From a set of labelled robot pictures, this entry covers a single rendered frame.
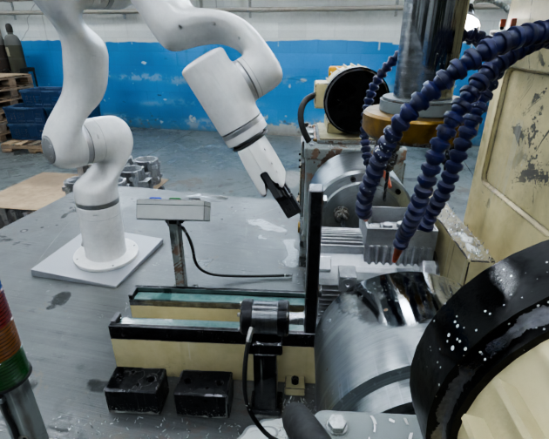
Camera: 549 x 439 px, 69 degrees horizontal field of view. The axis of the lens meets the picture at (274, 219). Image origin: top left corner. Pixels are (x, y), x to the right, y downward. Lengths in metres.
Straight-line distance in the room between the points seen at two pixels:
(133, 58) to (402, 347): 6.95
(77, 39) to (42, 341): 0.69
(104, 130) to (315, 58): 5.21
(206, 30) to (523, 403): 0.72
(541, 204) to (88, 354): 0.93
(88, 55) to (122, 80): 6.31
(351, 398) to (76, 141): 0.91
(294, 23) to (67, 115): 5.32
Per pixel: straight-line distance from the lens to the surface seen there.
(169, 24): 0.79
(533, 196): 0.78
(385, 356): 0.45
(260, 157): 0.72
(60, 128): 1.14
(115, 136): 1.19
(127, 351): 0.90
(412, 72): 0.66
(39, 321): 1.18
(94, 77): 1.09
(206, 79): 0.71
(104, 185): 1.21
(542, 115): 0.78
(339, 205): 0.96
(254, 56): 0.74
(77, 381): 0.97
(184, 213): 1.00
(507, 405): 0.19
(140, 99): 7.26
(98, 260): 1.31
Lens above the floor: 1.45
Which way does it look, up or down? 25 degrees down
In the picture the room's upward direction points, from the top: straight up
